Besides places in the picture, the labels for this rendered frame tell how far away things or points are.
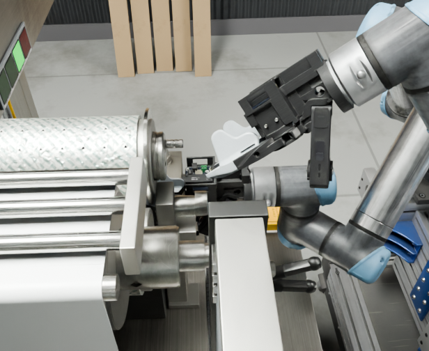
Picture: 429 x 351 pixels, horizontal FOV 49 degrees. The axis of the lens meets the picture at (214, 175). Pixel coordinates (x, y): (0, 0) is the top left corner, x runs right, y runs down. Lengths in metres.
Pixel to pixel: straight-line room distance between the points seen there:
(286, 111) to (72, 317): 0.35
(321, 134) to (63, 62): 3.02
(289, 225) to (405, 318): 1.02
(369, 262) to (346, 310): 0.92
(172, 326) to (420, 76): 0.63
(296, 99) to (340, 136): 2.20
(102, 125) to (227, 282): 0.40
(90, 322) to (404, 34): 0.44
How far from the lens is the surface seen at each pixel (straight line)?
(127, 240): 0.36
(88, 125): 0.71
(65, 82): 3.31
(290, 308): 0.98
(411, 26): 0.58
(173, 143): 0.73
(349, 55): 0.59
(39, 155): 0.70
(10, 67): 1.13
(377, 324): 1.82
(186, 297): 0.95
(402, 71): 0.59
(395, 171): 0.89
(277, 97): 0.59
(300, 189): 0.85
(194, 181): 0.82
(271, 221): 1.07
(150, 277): 0.47
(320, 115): 0.61
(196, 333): 0.94
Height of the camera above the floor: 1.74
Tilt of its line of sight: 45 degrees down
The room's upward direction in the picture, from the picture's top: straight up
